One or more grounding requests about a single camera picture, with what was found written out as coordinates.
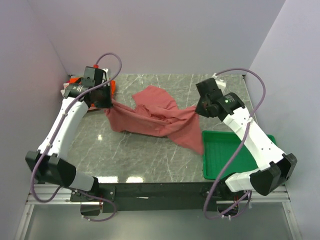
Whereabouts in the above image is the dusty pink t shirt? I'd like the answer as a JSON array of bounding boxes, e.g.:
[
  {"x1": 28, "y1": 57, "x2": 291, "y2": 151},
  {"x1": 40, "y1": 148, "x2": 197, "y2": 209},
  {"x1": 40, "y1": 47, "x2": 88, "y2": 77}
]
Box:
[{"x1": 104, "y1": 85, "x2": 204, "y2": 155}]

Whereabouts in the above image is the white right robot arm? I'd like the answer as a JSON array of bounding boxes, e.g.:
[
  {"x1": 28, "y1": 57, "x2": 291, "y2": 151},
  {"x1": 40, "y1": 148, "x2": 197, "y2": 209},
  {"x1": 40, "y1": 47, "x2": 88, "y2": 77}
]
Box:
[{"x1": 195, "y1": 78, "x2": 298, "y2": 200}]

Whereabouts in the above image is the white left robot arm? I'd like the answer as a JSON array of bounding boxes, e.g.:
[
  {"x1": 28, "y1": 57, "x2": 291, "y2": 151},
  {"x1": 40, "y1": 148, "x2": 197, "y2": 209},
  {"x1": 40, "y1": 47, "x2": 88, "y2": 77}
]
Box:
[{"x1": 25, "y1": 65, "x2": 113, "y2": 201}]

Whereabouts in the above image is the folded orange t shirt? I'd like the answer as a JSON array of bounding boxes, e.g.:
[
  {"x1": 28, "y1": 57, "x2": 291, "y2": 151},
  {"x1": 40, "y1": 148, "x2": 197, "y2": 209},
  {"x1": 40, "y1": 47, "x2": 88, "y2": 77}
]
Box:
[{"x1": 68, "y1": 77, "x2": 116, "y2": 111}]

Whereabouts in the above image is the folded pale pink shirt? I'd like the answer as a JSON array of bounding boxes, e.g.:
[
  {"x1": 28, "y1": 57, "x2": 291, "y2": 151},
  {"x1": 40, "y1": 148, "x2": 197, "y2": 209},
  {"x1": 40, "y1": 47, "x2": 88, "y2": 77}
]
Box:
[{"x1": 60, "y1": 82, "x2": 70, "y2": 98}]

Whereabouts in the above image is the green plastic tray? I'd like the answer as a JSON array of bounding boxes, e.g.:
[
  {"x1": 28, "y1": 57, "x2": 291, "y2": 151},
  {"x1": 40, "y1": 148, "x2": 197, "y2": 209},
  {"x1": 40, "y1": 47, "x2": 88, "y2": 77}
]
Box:
[{"x1": 201, "y1": 129, "x2": 277, "y2": 181}]

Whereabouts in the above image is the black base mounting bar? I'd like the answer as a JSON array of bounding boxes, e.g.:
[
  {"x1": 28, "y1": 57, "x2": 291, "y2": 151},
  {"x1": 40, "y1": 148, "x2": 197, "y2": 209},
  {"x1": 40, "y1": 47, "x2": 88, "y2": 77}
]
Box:
[{"x1": 69, "y1": 181, "x2": 253, "y2": 217}]

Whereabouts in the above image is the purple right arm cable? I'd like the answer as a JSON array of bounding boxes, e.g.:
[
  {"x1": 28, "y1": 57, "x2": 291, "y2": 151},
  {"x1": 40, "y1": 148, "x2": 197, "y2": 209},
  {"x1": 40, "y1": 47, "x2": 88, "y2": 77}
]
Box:
[{"x1": 202, "y1": 68, "x2": 266, "y2": 220}]

